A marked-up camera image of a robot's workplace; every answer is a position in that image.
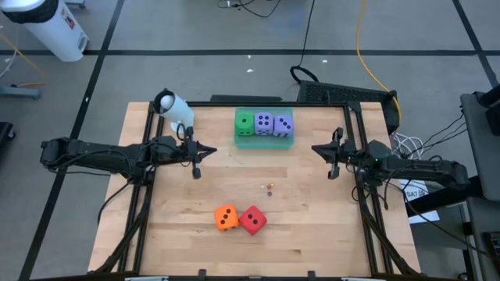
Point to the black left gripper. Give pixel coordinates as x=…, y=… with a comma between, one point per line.
x=189, y=150

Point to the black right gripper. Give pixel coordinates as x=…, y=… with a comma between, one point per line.
x=340, y=152

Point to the large green foam die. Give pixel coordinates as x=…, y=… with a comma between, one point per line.
x=240, y=130

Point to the large purple foam die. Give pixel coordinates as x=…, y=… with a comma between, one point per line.
x=264, y=124
x=283, y=125

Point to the teal translucent plastic bin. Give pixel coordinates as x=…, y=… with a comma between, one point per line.
x=263, y=143

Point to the large orange foam die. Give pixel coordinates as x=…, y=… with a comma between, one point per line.
x=226, y=218

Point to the large red foam die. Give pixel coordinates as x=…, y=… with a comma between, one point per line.
x=252, y=220

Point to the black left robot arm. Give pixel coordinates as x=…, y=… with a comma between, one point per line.
x=97, y=156

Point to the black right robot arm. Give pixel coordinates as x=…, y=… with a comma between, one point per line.
x=422, y=168

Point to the white cylindrical device on stand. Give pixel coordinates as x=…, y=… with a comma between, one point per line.
x=179, y=111

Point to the white paper sheet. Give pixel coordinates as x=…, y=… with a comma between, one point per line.
x=423, y=216

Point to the grey cabinet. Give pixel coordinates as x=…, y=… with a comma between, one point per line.
x=478, y=156
x=482, y=234

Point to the grey floor stand base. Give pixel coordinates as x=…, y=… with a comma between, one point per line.
x=19, y=93

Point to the white cylindrical bin black top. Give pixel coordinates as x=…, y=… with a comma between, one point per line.
x=51, y=27

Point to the black floor object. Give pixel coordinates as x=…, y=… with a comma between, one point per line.
x=4, y=136

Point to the black table frame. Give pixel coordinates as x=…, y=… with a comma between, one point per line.
x=145, y=203

